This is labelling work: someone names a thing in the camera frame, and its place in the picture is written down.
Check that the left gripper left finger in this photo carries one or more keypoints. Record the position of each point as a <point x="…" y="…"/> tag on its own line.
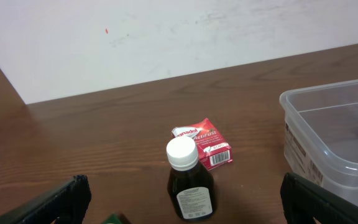
<point x="67" y="203"/>

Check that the green square box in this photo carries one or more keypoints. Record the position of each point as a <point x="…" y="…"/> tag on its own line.
<point x="116" y="218"/>

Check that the dark brown medicine bottle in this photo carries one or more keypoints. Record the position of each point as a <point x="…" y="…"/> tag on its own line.
<point x="190" y="185"/>

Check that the clear plastic container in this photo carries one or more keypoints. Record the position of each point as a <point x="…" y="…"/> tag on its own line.
<point x="321" y="136"/>

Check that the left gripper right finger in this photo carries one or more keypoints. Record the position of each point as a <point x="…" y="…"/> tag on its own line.
<point x="307" y="203"/>

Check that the red Panadol sachet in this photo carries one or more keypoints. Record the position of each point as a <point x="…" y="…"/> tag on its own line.
<point x="213" y="149"/>

